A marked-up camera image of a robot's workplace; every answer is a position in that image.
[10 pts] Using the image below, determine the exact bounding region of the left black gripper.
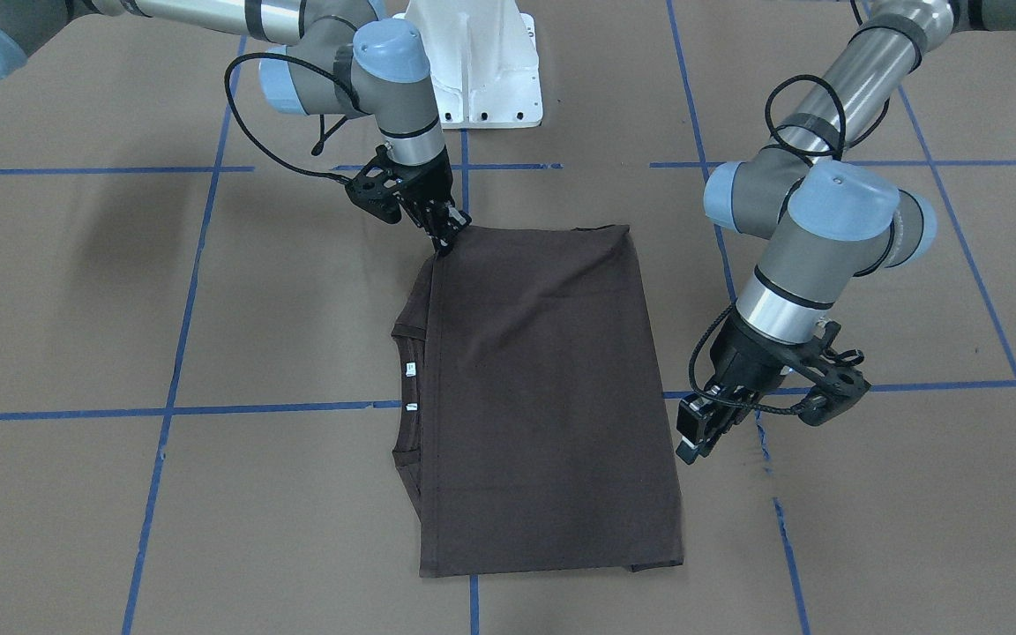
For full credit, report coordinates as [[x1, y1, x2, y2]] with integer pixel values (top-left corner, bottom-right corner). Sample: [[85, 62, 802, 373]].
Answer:
[[675, 309, 813, 465]]

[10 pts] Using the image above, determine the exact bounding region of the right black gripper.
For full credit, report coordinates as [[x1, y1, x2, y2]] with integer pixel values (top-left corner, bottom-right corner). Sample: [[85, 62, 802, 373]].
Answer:
[[391, 148, 472, 258]]

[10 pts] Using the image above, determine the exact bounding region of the brown t-shirt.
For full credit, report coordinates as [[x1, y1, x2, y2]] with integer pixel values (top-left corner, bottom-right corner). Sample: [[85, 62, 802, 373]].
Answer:
[[392, 225, 684, 579]]

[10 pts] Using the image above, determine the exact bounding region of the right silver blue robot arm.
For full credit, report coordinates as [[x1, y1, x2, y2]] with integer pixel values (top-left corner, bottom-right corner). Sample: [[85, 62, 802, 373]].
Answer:
[[0, 1, 469, 256]]

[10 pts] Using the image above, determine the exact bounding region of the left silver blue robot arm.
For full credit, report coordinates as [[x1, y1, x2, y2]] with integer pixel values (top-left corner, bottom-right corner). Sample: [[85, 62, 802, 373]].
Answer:
[[676, 1, 1016, 465]]

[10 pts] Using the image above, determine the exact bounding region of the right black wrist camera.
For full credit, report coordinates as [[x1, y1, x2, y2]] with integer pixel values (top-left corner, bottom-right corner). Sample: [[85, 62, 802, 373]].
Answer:
[[344, 145, 403, 225]]

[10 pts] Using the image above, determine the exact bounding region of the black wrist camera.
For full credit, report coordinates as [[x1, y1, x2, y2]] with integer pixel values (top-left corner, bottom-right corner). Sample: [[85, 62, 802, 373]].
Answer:
[[783, 320, 872, 426], [344, 145, 403, 225]]

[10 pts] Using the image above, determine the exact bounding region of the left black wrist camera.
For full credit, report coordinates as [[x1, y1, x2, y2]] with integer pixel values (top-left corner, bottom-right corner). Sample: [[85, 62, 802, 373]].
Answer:
[[783, 320, 872, 426]]

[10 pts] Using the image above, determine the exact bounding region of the white central pedestal column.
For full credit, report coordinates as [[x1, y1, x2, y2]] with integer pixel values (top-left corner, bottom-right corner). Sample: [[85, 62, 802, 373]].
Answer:
[[400, 1, 544, 130]]

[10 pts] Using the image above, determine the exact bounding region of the black camera cable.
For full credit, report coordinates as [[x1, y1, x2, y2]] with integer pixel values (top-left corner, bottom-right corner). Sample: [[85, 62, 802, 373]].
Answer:
[[224, 51, 363, 186], [689, 74, 893, 415]]

